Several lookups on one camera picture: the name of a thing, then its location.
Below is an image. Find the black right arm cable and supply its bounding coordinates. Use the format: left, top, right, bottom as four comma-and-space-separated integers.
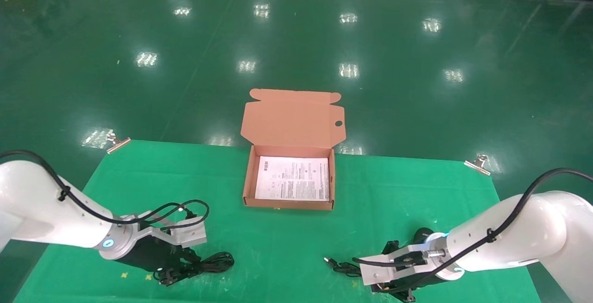
352, 168, 593, 294

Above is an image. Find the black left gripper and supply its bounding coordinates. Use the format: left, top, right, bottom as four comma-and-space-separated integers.
116, 234, 204, 288

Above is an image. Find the brown cardboard mailer box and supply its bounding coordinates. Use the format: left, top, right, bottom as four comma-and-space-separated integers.
240, 88, 347, 211

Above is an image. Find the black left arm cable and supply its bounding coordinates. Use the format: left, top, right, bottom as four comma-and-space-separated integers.
0, 150, 210, 230

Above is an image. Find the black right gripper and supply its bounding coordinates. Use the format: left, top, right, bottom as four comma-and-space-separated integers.
371, 227, 460, 303

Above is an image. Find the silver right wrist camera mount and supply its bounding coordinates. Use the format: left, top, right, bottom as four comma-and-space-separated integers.
359, 243, 448, 286

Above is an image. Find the black data cable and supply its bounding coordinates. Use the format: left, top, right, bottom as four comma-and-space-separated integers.
153, 251, 235, 288

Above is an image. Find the silver binder clip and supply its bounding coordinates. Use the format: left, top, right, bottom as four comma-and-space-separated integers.
106, 132, 132, 155
464, 154, 491, 177

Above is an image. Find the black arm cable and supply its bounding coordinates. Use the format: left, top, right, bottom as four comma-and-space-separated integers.
0, 150, 210, 230
352, 168, 593, 294

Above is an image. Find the green table cloth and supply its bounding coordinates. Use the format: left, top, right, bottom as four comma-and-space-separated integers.
14, 140, 543, 303

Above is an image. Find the white printed instruction sheet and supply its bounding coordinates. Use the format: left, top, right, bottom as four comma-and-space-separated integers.
254, 156, 331, 202

